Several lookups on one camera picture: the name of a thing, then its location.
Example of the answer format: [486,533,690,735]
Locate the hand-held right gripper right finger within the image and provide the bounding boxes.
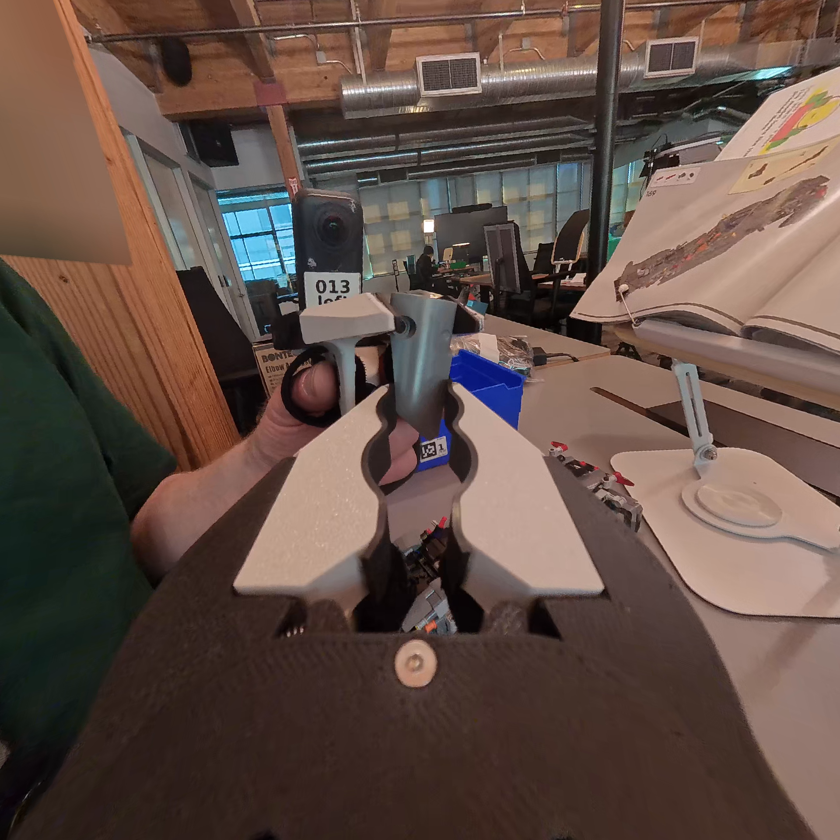
[446,381,606,598]

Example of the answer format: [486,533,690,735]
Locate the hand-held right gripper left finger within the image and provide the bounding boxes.
[232,384,396,599]

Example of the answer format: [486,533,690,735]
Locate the grey curved lego panel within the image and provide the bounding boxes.
[389,290,462,439]

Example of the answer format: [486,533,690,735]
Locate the tagged blue plastic bin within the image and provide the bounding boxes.
[420,348,527,471]

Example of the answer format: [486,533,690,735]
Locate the partly built lego car model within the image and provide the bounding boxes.
[399,440,645,636]

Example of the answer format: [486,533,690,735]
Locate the person's left forearm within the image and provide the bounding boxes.
[130,430,296,588]

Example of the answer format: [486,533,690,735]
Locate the open lego instruction booklet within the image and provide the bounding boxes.
[570,66,840,355]

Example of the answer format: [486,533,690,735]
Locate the person's left hand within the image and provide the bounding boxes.
[249,360,421,488]

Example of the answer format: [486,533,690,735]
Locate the heap of clear plastic bags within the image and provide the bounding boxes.
[495,333,538,383]

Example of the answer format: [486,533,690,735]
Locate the grey office chair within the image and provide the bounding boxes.
[483,222,534,311]

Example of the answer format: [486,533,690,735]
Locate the dark computer monitor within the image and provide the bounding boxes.
[433,205,510,263]

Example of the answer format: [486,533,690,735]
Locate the printed cardboard box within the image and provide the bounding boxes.
[252,341,291,399]

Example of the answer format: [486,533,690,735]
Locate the black wood-backed office chair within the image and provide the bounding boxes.
[550,209,593,284]

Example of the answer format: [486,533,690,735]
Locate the wooden column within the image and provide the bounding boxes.
[0,0,240,472]

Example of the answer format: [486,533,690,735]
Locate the white air vent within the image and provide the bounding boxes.
[416,52,484,98]
[644,37,700,79]

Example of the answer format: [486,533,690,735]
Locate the black metal column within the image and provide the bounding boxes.
[587,0,626,291]

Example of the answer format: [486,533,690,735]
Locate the black ceiling fixture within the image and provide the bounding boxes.
[161,37,193,87]

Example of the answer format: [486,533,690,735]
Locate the white booklet stand base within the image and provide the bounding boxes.
[610,318,840,619]

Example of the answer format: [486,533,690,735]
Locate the person's green shirt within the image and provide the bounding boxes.
[0,259,179,772]

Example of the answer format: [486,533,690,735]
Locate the silver ventilation duct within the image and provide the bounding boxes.
[341,39,840,120]

